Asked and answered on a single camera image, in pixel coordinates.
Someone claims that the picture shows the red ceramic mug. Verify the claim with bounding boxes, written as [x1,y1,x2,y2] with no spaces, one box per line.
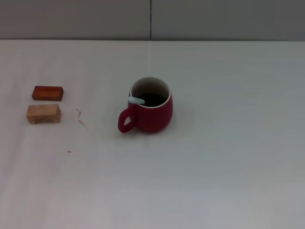
[117,76,174,134]

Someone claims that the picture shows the light wooden block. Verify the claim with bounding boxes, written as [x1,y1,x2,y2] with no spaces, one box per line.
[26,104,62,125]

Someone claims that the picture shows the dark reddish wooden block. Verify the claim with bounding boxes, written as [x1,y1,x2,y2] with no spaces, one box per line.
[31,85,65,102]

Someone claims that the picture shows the dark brown coffee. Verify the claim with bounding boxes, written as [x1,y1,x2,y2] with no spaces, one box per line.
[139,92,169,107]

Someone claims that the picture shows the spoon with light blue handle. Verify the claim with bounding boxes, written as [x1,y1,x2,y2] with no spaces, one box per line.
[128,96,146,105]

